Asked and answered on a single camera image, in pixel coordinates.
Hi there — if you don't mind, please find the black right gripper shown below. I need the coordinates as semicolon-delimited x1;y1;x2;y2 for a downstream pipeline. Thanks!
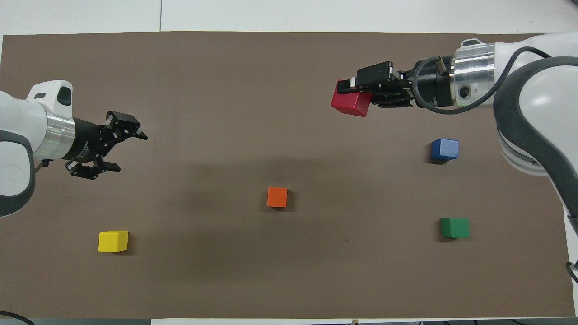
336;56;454;108

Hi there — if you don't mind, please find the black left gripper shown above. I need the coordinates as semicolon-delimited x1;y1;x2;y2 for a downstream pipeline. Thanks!
65;111;148;180

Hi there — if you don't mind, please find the red wooden block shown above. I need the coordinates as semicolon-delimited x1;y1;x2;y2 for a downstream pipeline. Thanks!
331;81;373;117

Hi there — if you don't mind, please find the blue wooden block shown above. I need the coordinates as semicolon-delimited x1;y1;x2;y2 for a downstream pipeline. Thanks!
431;138;459;162

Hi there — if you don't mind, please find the yellow wooden block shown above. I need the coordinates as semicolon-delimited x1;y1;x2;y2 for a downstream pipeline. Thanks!
98;231;129;253

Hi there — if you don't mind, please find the orange wooden block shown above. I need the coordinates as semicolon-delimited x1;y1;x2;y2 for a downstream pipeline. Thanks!
267;187;288;208

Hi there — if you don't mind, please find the green wooden block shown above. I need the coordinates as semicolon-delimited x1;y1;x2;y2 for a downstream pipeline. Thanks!
441;218;470;239

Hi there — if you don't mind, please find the brown table mat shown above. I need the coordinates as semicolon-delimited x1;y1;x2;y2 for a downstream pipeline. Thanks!
0;32;576;319

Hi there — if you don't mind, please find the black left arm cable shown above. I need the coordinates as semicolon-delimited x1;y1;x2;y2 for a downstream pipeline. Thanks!
0;311;35;325

